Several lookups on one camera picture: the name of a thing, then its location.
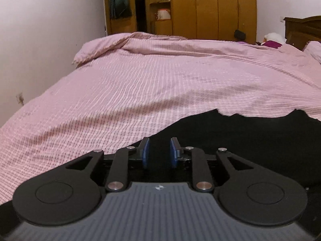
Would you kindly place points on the black garment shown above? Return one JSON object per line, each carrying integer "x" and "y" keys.
{"x": 250, "y": 140}

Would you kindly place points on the small black bag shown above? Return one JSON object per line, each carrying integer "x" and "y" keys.
{"x": 239, "y": 33}

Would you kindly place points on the white plastic container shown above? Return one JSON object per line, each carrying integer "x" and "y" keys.
{"x": 163, "y": 14}

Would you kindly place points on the dark wooden headboard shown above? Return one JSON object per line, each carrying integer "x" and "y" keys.
{"x": 302, "y": 30}

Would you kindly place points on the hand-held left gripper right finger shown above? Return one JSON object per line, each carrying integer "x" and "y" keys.
{"x": 174, "y": 153}

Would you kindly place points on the pink checked blanket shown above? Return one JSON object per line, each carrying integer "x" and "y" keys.
{"x": 140, "y": 85}

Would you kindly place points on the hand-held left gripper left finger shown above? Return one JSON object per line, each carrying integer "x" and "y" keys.
{"x": 145, "y": 153}

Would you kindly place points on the purple cloth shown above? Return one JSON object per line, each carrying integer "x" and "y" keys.
{"x": 272, "y": 44}

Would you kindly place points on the white plush toy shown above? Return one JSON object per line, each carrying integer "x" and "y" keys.
{"x": 273, "y": 39}

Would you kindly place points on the pink pillow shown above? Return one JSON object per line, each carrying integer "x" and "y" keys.
{"x": 313, "y": 51}

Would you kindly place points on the wooden wardrobe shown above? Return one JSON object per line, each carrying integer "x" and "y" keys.
{"x": 200, "y": 7}

